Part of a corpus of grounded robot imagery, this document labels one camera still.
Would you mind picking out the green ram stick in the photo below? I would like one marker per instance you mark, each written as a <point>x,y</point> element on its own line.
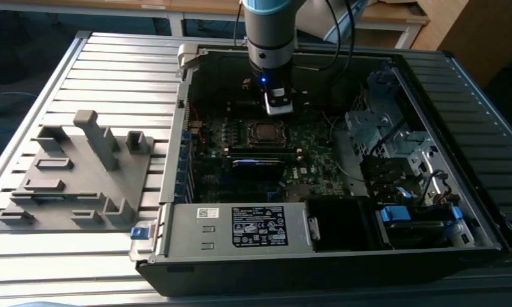
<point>53,197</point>

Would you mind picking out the wooden desk white frame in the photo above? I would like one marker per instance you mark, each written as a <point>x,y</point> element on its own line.
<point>400,17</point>

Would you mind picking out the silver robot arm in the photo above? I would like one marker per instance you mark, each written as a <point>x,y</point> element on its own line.
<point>271,35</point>

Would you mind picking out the blue plastic drive latch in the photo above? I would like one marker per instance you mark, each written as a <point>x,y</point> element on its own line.
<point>455,212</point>
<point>395,212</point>

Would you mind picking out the green motherboard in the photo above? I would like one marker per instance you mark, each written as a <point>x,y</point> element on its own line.
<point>324,160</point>

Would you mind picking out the silver power supply unit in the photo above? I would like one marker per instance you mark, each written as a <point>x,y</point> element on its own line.
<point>183,224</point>

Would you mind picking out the white barcode label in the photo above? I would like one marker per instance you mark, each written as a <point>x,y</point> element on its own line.
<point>207,213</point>

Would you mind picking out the grey parts rack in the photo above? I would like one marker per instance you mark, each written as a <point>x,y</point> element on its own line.
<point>93,192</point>

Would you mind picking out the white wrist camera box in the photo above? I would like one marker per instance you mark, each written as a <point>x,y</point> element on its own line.
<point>279,110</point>

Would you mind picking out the cpu socket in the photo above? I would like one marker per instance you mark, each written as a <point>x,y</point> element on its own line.
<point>268,144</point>

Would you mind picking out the finned chipset heatsink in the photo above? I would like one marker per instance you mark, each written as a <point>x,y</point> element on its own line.
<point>299,191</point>

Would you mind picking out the silver cpu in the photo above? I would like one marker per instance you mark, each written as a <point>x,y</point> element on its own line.
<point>267,131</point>

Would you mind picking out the blue case side latch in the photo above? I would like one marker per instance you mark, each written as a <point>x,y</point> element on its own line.
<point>137,233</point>

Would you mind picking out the black hard disk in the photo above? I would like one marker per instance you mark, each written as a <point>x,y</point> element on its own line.
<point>414,233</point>

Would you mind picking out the black pc case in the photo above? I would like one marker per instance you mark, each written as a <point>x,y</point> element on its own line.
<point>282,278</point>

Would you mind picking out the black rating label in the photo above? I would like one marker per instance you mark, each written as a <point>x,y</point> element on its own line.
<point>258,225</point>

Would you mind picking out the silver metal drive cage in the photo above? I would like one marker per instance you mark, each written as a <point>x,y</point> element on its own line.
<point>364,123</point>

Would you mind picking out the black plastic air shroud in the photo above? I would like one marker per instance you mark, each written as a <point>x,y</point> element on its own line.
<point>336,224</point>

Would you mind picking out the wooden cabinet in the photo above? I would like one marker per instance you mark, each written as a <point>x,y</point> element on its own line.
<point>482,32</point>

